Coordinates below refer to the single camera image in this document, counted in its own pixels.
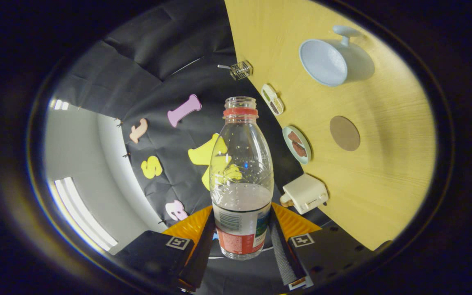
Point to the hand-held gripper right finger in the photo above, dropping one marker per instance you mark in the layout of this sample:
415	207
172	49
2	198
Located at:
287	262

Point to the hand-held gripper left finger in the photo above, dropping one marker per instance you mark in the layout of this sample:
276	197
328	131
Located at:
197	262

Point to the clear plastic juice bottle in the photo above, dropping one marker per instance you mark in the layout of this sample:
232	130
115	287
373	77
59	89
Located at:
240	164

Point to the round brown coaster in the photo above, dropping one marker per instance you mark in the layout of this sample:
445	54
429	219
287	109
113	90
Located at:
345	133

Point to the pale blue cup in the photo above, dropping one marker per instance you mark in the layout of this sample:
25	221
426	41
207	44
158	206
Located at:
322	61

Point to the brown toast slice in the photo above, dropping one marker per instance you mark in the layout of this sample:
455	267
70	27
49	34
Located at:
285	200

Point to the white toaster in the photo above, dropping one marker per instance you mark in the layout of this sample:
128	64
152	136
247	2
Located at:
306	192

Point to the round pale green plate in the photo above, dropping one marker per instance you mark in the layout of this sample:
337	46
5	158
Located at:
305	157

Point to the brown meat piece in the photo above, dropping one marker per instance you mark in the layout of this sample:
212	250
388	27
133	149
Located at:
299	149
294	137

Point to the large ceiling light panel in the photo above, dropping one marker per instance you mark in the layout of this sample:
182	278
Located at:
84	213

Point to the wooden table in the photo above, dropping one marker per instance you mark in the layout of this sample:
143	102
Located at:
383	184

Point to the oval divided snack dish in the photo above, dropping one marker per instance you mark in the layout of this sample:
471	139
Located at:
272	99

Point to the small ribbed glass holder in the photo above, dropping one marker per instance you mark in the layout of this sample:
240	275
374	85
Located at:
241	70

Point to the black backdrop cloth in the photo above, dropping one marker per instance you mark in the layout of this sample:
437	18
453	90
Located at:
158	61

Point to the small ceiling light panel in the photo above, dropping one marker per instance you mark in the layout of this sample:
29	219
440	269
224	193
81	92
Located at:
60	105

